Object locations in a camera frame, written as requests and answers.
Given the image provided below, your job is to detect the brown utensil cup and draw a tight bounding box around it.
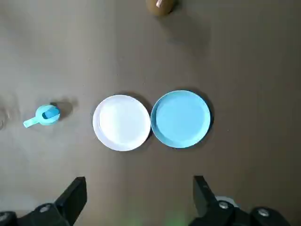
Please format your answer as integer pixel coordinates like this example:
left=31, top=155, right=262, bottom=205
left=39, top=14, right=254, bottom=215
left=145, top=0, right=178, bottom=16

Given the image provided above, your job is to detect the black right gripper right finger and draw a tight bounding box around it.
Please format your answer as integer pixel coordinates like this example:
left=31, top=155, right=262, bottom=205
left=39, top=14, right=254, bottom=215
left=188, top=175, right=292, bottom=226

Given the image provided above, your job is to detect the light blue plate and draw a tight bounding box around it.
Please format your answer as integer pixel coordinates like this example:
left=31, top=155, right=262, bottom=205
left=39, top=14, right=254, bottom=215
left=150, top=90, right=214, bottom=149

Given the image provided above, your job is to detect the pale pink plate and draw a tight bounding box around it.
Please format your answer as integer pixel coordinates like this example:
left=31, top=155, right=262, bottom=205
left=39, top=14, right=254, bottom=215
left=92, top=94, right=151, bottom=152

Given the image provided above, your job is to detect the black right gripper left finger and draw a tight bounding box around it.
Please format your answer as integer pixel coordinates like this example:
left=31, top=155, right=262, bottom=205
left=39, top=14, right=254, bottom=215
left=0, top=176, right=87, bottom=226

